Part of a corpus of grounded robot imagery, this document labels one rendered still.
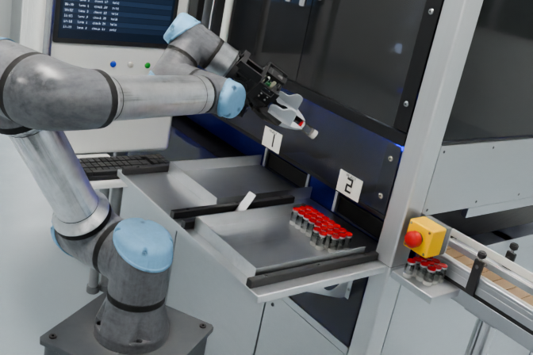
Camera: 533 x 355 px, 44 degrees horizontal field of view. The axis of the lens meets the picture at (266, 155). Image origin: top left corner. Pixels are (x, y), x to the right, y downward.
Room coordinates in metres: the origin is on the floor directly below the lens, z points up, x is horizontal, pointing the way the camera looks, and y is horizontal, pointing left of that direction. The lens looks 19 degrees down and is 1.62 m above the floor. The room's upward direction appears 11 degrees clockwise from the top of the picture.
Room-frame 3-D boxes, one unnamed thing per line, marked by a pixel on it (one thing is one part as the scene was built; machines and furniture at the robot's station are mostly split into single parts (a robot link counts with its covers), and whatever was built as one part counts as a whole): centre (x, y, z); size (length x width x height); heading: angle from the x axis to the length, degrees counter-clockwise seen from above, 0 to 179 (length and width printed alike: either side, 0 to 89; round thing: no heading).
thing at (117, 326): (1.15, 0.20, 0.84); 0.15 x 0.15 x 0.10
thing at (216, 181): (1.82, 0.06, 0.90); 0.34 x 0.26 x 0.04; 131
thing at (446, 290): (1.47, -0.45, 0.87); 0.14 x 0.13 x 0.02; 131
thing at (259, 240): (1.49, -0.07, 0.90); 0.34 x 0.26 x 0.04; 130
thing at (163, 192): (1.65, 0.00, 0.87); 0.70 x 0.48 x 0.02; 41
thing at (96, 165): (1.92, 0.46, 0.82); 0.40 x 0.14 x 0.02; 129
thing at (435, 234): (1.45, -0.41, 1.00); 0.08 x 0.07 x 0.07; 131
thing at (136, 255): (1.15, 0.21, 0.96); 0.13 x 0.12 x 0.14; 59
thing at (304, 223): (1.56, -0.16, 0.91); 0.18 x 0.02 x 0.05; 40
